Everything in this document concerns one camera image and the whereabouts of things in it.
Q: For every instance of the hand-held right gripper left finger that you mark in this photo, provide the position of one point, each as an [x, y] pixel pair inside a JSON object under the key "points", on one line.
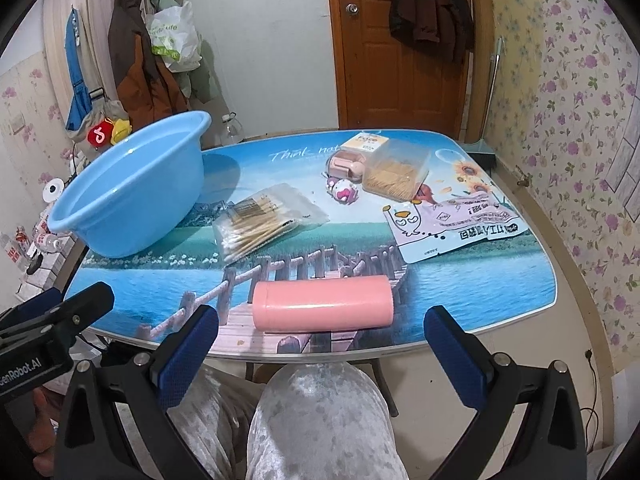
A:
{"points": [[190, 350]]}

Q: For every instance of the brown hanging jacket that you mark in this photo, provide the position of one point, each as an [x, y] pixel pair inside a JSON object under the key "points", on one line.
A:
{"points": [[135, 60]]}

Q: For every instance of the clear bag of beige contents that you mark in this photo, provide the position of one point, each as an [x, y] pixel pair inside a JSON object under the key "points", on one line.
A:
{"points": [[395, 172]]}

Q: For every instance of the yellow plush charm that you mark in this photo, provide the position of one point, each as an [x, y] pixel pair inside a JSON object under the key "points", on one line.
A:
{"points": [[121, 130]]}

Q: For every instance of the white plastic shopping bag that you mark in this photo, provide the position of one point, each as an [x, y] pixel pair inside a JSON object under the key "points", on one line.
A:
{"points": [[175, 35]]}

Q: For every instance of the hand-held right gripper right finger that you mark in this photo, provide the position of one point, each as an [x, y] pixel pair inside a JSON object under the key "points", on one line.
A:
{"points": [[455, 360]]}

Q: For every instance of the clear bag of cotton swabs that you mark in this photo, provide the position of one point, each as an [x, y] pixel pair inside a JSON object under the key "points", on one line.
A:
{"points": [[260, 225]]}

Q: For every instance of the light blue plastic basin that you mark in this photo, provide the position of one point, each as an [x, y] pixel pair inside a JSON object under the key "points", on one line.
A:
{"points": [[125, 185]]}

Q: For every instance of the white wall outlet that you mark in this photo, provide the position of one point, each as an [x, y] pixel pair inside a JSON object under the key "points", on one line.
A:
{"points": [[17, 122]]}

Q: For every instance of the red plush charm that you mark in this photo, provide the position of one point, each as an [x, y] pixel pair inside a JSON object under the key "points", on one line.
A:
{"points": [[99, 134]]}

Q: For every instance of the metal door knob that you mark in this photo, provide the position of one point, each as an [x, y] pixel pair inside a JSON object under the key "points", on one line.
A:
{"points": [[352, 8]]}

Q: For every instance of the small pink white toy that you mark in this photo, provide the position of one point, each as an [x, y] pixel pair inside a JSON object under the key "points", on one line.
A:
{"points": [[342, 191]]}

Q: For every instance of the small brass wall hook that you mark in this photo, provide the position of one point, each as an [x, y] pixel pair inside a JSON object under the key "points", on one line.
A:
{"points": [[523, 180]]}

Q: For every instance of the pink cylindrical bottle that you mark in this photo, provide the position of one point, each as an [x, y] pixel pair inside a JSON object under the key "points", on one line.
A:
{"points": [[320, 305]]}

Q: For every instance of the grey brick wall panel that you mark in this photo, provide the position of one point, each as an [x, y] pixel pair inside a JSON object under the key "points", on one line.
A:
{"points": [[625, 170]]}

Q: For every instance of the blue hanging bag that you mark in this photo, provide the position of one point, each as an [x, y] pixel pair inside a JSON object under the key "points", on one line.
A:
{"points": [[75, 75]]}

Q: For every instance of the small pink case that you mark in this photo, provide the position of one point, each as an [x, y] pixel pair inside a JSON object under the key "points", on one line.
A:
{"points": [[345, 164]]}

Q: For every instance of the white tape roll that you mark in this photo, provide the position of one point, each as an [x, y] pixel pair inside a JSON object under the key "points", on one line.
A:
{"points": [[46, 192]]}

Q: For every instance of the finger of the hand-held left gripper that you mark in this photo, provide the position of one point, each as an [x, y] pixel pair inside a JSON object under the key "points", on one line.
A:
{"points": [[40, 302], [85, 305]]}

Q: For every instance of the cluster of red label bottles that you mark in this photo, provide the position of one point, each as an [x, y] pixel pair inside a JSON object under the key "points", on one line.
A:
{"points": [[20, 245]]}

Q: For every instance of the brown wooden door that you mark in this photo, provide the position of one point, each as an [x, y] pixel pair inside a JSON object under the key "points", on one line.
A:
{"points": [[380, 75]]}

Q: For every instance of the dark brown hanging coat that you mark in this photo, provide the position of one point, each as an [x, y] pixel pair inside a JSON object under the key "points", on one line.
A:
{"points": [[430, 10]]}

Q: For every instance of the grey hanging bag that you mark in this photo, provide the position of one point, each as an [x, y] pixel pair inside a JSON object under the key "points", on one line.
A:
{"points": [[107, 108]]}

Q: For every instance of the white cartoon print packet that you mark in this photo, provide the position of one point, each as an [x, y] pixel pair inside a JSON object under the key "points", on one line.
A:
{"points": [[450, 230]]}

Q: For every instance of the clear water bottle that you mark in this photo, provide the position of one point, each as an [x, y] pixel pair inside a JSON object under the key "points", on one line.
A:
{"points": [[231, 132]]}

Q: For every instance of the small yellow white box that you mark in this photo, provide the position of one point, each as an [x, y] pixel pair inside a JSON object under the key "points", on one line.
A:
{"points": [[367, 141]]}

